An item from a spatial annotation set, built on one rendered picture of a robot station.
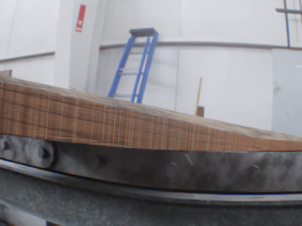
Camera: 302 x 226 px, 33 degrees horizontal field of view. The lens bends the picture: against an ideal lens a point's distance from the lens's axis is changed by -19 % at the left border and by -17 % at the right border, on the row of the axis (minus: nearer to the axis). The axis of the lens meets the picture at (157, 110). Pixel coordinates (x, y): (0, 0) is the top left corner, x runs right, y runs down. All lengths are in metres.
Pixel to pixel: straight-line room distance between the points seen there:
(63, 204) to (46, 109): 0.18
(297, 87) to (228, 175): 5.71
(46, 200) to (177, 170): 0.11
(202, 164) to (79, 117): 0.15
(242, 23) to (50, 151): 6.73
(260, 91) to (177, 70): 1.24
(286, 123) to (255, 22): 1.61
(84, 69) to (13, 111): 7.72
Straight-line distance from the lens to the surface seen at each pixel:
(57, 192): 0.44
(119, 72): 7.43
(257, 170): 0.39
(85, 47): 7.98
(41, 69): 8.98
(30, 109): 0.25
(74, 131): 0.29
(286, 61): 6.20
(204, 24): 7.40
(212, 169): 0.41
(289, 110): 6.12
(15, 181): 0.48
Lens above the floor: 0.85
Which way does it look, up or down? 3 degrees up
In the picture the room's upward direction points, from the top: 4 degrees clockwise
